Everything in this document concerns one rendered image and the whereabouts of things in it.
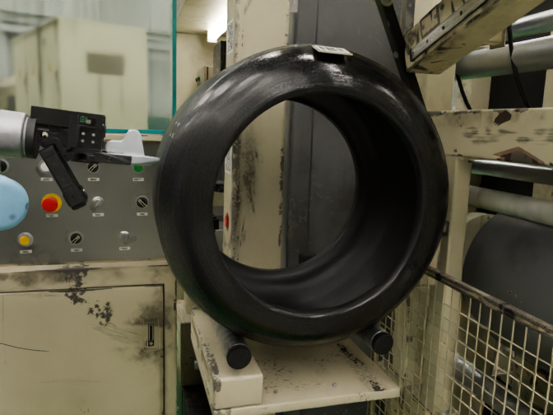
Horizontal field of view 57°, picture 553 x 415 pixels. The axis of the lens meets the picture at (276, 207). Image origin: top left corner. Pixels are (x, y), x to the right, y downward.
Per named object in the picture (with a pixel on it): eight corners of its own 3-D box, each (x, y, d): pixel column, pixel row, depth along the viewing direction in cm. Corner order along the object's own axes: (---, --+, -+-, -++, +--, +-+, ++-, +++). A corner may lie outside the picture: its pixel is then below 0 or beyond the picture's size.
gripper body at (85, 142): (107, 115, 83) (26, 104, 79) (103, 168, 84) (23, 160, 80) (109, 115, 90) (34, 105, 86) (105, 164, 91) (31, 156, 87)
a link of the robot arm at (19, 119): (-8, 157, 79) (4, 154, 87) (25, 161, 80) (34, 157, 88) (-5, 109, 78) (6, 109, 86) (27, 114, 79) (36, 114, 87)
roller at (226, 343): (197, 293, 121) (211, 281, 122) (208, 306, 122) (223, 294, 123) (221, 358, 88) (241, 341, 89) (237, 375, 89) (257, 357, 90)
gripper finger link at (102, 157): (132, 156, 84) (75, 150, 81) (131, 165, 84) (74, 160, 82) (132, 154, 88) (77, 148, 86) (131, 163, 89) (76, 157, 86)
